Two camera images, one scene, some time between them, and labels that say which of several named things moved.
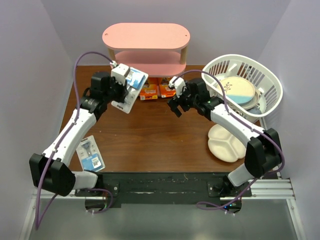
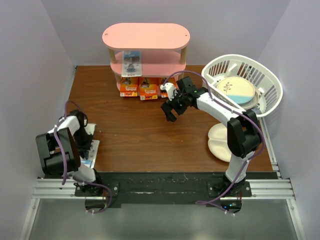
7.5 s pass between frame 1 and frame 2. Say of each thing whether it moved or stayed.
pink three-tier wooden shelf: stayed
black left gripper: moved
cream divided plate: stayed
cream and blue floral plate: stayed
